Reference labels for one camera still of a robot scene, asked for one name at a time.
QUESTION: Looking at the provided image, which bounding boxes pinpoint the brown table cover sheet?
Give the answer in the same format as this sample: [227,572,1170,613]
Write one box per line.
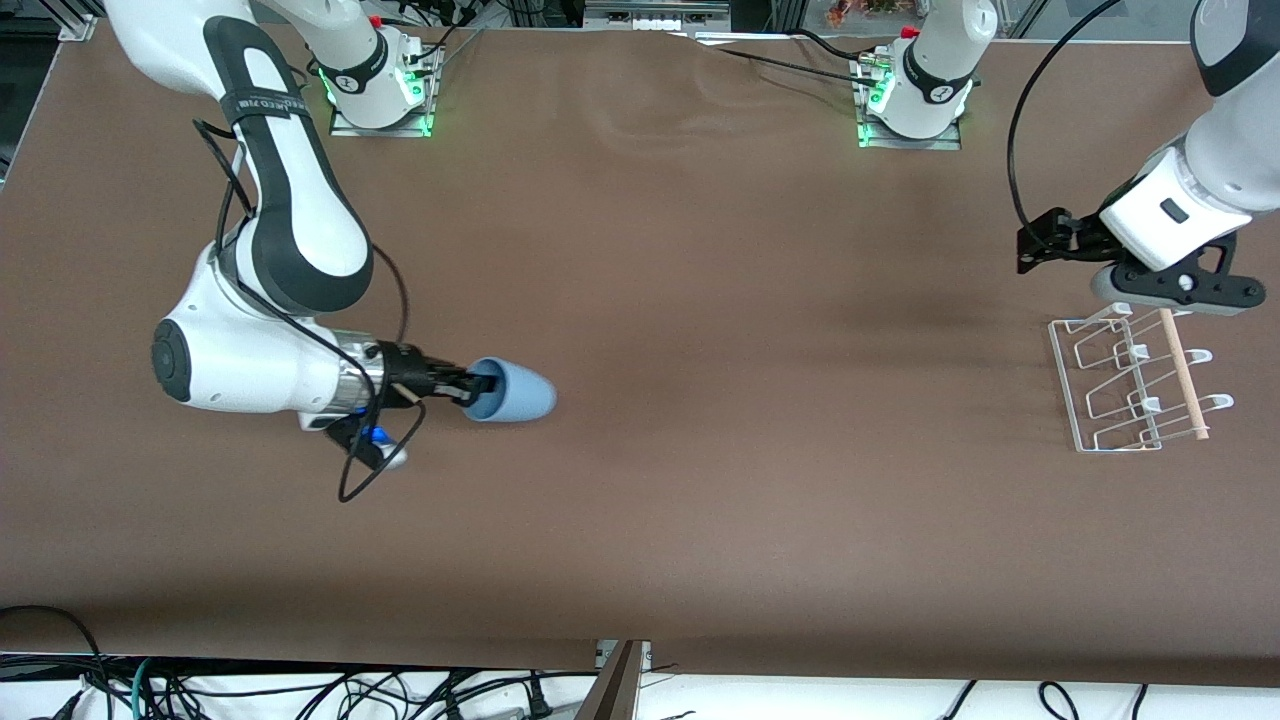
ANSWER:
[0,18,1280,691]

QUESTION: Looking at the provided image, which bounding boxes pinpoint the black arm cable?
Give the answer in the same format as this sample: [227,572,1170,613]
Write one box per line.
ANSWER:
[193,118,427,504]
[1006,0,1127,251]

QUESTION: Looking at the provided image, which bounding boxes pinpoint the blue plastic cup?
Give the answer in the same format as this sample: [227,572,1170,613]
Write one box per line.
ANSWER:
[464,357,558,424]

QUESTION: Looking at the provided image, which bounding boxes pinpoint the white wire cup rack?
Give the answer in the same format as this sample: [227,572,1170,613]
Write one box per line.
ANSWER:
[1048,307,1236,455]

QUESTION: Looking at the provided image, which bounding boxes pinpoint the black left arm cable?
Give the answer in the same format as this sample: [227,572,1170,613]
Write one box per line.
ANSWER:
[1006,0,1127,251]

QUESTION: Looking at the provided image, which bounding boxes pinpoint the tangled black floor cables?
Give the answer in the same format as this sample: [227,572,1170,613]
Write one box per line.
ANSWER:
[150,668,601,720]

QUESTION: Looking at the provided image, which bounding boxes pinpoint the black base power cable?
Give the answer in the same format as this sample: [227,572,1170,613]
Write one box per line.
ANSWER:
[697,28,886,89]

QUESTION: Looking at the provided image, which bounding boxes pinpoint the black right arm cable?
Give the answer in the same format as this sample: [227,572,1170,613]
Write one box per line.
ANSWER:
[193,118,427,504]

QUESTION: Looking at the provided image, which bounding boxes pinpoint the thick black floor cable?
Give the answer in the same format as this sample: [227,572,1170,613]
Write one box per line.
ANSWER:
[0,604,113,720]

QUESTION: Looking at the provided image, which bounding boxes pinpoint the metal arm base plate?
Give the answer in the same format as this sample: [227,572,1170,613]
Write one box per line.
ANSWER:
[856,58,964,152]
[328,45,441,140]

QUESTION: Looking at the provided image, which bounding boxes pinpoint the aluminium table frame post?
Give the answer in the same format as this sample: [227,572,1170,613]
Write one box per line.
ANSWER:
[574,640,653,720]

